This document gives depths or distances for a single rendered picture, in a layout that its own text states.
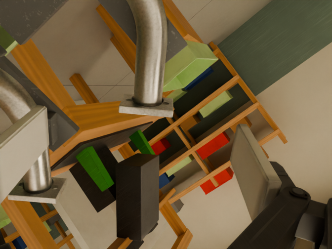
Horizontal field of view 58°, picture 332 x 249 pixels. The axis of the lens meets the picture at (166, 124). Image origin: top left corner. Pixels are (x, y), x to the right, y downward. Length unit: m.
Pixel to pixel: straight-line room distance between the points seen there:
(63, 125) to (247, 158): 0.25
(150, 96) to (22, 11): 0.16
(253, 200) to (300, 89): 5.92
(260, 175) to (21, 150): 0.13
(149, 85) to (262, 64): 5.78
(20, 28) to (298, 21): 5.93
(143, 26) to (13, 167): 0.17
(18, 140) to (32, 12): 0.21
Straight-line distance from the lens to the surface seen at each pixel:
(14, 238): 5.98
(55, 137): 0.38
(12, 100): 0.33
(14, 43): 0.52
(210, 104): 5.59
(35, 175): 0.37
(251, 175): 0.17
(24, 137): 0.19
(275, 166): 0.18
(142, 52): 0.29
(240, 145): 0.20
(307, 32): 6.15
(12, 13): 0.38
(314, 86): 6.10
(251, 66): 6.06
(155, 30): 0.29
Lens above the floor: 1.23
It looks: 5 degrees down
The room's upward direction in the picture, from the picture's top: 144 degrees clockwise
